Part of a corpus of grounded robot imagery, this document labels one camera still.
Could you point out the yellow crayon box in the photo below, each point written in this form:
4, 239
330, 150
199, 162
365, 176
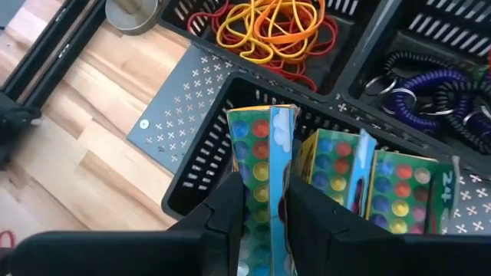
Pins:
261, 153
333, 165

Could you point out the green cardboard box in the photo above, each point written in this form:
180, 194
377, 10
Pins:
403, 191

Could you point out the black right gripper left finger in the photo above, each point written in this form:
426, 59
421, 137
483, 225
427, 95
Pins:
134, 255

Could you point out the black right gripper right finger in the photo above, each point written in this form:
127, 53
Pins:
364, 257

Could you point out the purple coil wristband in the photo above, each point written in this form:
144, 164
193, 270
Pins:
433, 78
479, 120

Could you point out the grey perforated metal shelf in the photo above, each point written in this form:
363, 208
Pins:
180, 111

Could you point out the black coil wristband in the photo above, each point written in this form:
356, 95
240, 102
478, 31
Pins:
445, 103
414, 57

